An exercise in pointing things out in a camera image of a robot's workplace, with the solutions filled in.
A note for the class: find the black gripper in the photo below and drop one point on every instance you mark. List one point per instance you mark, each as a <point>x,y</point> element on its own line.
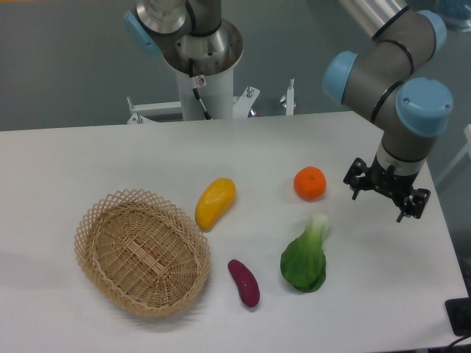
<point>399,189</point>

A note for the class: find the orange fruit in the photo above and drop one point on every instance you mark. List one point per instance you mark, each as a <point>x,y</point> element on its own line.
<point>310,183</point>

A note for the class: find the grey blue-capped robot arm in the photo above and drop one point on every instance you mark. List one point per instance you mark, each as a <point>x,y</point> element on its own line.
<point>379,86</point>

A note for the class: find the green bok choy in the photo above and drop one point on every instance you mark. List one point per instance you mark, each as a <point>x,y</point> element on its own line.
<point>303,263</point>

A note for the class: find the black device at table edge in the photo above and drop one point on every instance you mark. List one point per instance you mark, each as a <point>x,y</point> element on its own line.
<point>458,311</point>

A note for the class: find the purple sweet potato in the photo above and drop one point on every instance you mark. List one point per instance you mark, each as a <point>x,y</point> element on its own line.
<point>246,283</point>

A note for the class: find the yellow mango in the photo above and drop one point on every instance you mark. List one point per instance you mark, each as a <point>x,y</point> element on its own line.
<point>214,202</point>

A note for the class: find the blue object top right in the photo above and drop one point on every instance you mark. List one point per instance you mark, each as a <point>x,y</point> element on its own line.
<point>455,14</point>

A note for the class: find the woven wicker basket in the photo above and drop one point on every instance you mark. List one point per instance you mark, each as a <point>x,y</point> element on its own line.
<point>143,253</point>

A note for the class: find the white frame at right edge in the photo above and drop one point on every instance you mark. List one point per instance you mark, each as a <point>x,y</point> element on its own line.
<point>457,165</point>

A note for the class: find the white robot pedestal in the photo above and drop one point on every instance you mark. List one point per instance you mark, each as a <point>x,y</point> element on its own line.
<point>204,71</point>

